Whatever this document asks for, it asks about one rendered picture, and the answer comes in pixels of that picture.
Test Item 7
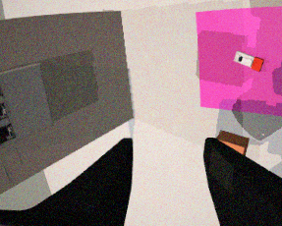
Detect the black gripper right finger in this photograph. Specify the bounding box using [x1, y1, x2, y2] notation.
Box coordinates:
[203, 138, 282, 226]

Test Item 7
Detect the pink flat square patch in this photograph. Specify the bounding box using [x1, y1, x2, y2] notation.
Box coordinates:
[196, 6, 282, 116]

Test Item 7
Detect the grey panel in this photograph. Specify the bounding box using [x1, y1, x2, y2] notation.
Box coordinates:
[0, 10, 134, 194]

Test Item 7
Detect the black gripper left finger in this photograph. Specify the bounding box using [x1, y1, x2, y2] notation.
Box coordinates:
[0, 138, 134, 226]

